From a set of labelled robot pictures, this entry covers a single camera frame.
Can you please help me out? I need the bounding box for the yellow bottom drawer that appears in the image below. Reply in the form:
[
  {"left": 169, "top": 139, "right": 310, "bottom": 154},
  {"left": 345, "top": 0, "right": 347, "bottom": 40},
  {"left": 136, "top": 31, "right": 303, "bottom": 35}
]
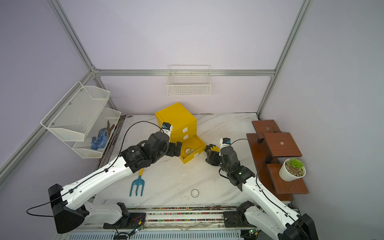
[{"left": 180, "top": 135, "right": 206, "bottom": 164}]

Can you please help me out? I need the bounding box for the yellow plastic drawer cabinet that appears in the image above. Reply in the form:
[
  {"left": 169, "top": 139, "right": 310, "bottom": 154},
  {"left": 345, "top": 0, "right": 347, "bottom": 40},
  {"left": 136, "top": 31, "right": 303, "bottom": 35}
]
[{"left": 155, "top": 103, "right": 197, "bottom": 143}]

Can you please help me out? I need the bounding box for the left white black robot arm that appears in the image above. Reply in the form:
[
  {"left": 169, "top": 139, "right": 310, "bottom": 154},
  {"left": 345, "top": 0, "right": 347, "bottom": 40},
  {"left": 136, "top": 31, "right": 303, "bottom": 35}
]
[{"left": 48, "top": 132, "right": 182, "bottom": 234}]

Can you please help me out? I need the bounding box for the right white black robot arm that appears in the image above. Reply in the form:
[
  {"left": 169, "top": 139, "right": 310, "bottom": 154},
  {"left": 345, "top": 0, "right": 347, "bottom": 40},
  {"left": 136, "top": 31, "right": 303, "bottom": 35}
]
[{"left": 205, "top": 144, "right": 319, "bottom": 240}]

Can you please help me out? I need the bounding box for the yellow black work glove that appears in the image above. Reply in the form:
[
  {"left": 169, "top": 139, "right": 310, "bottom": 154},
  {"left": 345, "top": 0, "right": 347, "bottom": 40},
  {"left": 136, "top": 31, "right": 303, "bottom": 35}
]
[{"left": 207, "top": 144, "right": 220, "bottom": 152}]

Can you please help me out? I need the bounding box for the brown wooden stepped shelf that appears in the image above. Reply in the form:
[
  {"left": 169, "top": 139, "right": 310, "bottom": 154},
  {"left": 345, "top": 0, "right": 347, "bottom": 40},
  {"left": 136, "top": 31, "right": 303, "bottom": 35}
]
[{"left": 247, "top": 120, "right": 309, "bottom": 203}]

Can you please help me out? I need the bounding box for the brown pruning tool on shelf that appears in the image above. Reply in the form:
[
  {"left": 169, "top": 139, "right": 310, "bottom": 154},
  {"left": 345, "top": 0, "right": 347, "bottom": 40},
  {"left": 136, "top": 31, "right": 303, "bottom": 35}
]
[{"left": 106, "top": 121, "right": 115, "bottom": 137}]

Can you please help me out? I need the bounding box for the blue cloth item on shelf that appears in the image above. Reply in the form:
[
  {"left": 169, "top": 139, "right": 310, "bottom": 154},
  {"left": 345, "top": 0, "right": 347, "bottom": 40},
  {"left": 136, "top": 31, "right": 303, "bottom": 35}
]
[{"left": 91, "top": 128, "right": 109, "bottom": 150}]

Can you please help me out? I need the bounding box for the potted succulent white pot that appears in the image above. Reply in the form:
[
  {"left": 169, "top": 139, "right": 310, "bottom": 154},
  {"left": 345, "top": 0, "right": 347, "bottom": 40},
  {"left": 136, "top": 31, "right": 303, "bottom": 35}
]
[{"left": 279, "top": 158, "right": 307, "bottom": 182}]

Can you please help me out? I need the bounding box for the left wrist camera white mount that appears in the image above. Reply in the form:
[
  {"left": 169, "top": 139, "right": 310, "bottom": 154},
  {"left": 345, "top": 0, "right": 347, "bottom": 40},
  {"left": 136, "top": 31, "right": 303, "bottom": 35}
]
[{"left": 161, "top": 122, "right": 173, "bottom": 142}]

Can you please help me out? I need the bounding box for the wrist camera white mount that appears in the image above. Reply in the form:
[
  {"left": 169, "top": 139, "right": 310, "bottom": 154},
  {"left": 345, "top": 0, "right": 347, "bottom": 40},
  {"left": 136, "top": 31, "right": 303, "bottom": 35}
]
[
  {"left": 161, "top": 122, "right": 173, "bottom": 142},
  {"left": 220, "top": 138, "right": 231, "bottom": 150}
]

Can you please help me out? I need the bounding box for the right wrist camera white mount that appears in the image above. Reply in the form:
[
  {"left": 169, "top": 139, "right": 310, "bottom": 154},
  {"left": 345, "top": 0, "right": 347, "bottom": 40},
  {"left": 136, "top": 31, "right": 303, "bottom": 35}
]
[{"left": 220, "top": 138, "right": 231, "bottom": 150}]

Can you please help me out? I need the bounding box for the teal garden fork yellow handle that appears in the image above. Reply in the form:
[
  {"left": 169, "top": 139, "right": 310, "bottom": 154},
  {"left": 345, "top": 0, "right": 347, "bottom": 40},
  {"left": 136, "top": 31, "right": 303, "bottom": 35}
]
[{"left": 130, "top": 169, "right": 145, "bottom": 197}]

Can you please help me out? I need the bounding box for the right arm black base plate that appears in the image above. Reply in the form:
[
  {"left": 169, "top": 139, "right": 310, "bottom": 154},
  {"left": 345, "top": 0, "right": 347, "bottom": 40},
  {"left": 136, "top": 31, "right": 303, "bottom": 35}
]
[{"left": 223, "top": 212, "right": 253, "bottom": 228}]

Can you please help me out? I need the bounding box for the white wire wall basket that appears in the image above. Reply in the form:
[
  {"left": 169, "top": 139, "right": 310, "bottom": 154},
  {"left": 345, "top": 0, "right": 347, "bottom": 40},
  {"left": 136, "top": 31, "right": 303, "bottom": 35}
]
[{"left": 167, "top": 65, "right": 212, "bottom": 97}]

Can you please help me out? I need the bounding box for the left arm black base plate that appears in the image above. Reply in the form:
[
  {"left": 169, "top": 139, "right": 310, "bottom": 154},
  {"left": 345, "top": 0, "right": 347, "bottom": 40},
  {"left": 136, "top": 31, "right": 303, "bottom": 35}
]
[{"left": 103, "top": 213, "right": 147, "bottom": 230}]

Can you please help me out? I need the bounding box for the white mesh two-tier wall shelf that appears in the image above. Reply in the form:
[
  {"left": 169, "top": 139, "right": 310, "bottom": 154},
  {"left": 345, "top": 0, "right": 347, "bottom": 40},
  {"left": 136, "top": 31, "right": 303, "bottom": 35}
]
[{"left": 41, "top": 82, "right": 121, "bottom": 159}]

